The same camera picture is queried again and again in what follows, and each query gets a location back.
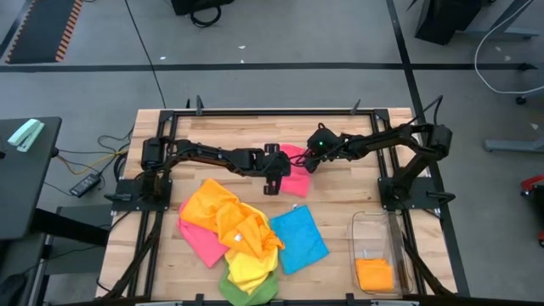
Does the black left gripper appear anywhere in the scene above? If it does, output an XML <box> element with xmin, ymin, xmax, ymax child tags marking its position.
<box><xmin>250</xmin><ymin>143</ymin><xmax>292</xmax><ymax>197</ymax></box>

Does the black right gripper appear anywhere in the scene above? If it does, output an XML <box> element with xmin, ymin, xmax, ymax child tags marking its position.
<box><xmin>303</xmin><ymin>126</ymin><xmax>345</xmax><ymax>174</ymax></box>

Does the pink microfiber towel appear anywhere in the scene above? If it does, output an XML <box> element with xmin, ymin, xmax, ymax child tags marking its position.
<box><xmin>177</xmin><ymin>199</ymin><xmax>231</xmax><ymax>269</ymax></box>
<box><xmin>275</xmin><ymin>143</ymin><xmax>314</xmax><ymax>199</ymax></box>

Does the clear plastic bin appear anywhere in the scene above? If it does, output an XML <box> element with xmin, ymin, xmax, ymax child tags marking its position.
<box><xmin>347</xmin><ymin>209</ymin><xmax>411</xmax><ymax>299</ymax></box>

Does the orange microfiber towel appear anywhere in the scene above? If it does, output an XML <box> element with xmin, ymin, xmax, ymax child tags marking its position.
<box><xmin>180</xmin><ymin>178</ymin><xmax>241</xmax><ymax>233</ymax></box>
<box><xmin>354</xmin><ymin>257</ymin><xmax>395</xmax><ymax>294</ymax></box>
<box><xmin>216</xmin><ymin>203</ymin><xmax>286</xmax><ymax>260</ymax></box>

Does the blue microfiber towel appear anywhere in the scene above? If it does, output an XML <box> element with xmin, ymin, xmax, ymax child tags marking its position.
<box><xmin>269</xmin><ymin>204</ymin><xmax>331</xmax><ymax>276</ymax></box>

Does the yellow microfiber towel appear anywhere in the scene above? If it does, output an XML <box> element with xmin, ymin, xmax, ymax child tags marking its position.
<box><xmin>224</xmin><ymin>202</ymin><xmax>280</xmax><ymax>296</ymax></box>

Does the green microfiber towel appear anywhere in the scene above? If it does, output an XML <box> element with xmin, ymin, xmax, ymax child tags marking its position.
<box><xmin>218</xmin><ymin>265</ymin><xmax>280</xmax><ymax>306</ymax></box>

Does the black equipment base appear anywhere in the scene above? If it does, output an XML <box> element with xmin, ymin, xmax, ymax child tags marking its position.
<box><xmin>171</xmin><ymin>0</ymin><xmax>235</xmax><ymax>17</ymax></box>

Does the black cabinet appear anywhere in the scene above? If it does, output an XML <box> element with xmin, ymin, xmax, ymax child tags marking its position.
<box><xmin>415</xmin><ymin>0</ymin><xmax>484</xmax><ymax>47</ymax></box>

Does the grey desk foot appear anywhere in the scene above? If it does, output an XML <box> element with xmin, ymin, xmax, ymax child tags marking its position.
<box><xmin>484</xmin><ymin>139</ymin><xmax>544</xmax><ymax>154</ymax></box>

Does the black desk foot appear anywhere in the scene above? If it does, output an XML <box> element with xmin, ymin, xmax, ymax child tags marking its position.
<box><xmin>31</xmin><ymin>207</ymin><xmax>114</xmax><ymax>248</ymax></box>

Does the red cart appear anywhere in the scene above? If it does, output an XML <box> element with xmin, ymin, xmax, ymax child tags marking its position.
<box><xmin>521</xmin><ymin>173</ymin><xmax>544</xmax><ymax>249</ymax></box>

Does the black side desk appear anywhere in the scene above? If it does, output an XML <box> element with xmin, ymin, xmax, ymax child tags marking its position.
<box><xmin>0</xmin><ymin>116</ymin><xmax>63</xmax><ymax>241</ymax></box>

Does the mint green stapler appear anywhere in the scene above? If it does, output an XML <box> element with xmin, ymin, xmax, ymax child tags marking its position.
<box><xmin>7</xmin><ymin>118</ymin><xmax>46</xmax><ymax>153</ymax></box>

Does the black orange-striped floor mat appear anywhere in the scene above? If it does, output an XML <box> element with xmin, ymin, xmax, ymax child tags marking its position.
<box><xmin>5</xmin><ymin>0</ymin><xmax>84</xmax><ymax>65</ymax></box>

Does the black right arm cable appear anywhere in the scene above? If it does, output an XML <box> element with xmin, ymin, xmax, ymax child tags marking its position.
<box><xmin>410</xmin><ymin>94</ymin><xmax>445</xmax><ymax>127</ymax></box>

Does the black coiled cable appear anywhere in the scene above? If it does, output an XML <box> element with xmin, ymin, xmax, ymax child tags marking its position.
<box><xmin>189</xmin><ymin>4</ymin><xmax>223</xmax><ymax>29</ymax></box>

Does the long black floor cable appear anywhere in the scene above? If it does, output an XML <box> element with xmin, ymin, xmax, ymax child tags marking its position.
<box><xmin>123</xmin><ymin>0</ymin><xmax>167</xmax><ymax>110</ymax></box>

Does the thin black cable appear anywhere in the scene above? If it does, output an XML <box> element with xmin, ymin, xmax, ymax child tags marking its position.
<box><xmin>57</xmin><ymin>147</ymin><xmax>128</xmax><ymax>156</ymax></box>

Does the white floor cable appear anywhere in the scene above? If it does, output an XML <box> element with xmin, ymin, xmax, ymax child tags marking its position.
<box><xmin>473</xmin><ymin>0</ymin><xmax>544</xmax><ymax>96</ymax></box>

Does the yellow cable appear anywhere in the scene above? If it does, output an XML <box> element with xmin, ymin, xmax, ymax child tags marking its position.
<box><xmin>57</xmin><ymin>148</ymin><xmax>130</xmax><ymax>177</ymax></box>

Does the grey desk frame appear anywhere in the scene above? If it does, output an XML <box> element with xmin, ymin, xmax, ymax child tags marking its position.
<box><xmin>462</xmin><ymin>0</ymin><xmax>541</xmax><ymax>42</ymax></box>

